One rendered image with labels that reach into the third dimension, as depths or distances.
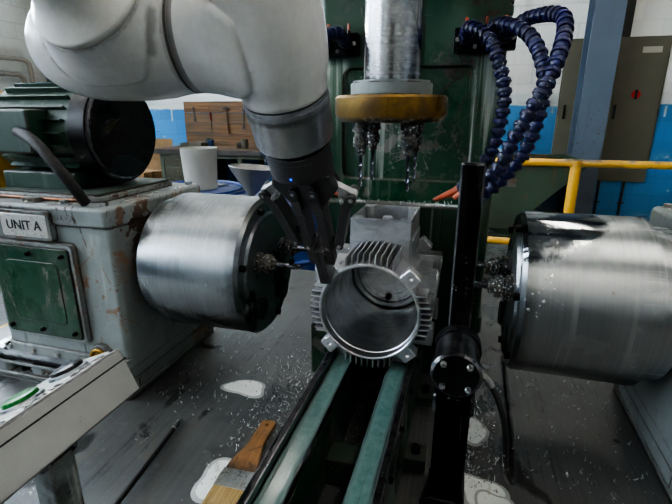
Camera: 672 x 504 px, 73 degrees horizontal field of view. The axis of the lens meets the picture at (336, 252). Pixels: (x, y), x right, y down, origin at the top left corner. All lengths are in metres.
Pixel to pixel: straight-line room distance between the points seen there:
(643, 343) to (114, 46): 0.67
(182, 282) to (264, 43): 0.47
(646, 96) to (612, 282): 5.44
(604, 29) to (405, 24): 5.00
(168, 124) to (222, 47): 6.59
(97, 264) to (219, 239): 0.23
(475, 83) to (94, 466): 0.91
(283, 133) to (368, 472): 0.39
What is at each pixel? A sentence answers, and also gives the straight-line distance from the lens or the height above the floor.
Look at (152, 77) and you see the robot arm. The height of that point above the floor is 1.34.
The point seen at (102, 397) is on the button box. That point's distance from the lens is 0.51.
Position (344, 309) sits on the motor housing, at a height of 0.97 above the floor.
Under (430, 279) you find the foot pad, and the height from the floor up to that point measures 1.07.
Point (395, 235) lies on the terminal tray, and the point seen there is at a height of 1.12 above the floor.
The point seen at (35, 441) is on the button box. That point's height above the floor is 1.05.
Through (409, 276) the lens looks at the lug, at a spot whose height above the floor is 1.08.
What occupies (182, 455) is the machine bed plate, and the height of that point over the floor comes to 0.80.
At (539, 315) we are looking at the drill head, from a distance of 0.66.
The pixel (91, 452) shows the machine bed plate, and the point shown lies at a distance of 0.87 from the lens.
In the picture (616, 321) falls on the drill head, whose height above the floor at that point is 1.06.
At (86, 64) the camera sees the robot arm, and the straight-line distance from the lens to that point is 0.49.
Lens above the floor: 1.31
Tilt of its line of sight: 17 degrees down
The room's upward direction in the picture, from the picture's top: straight up
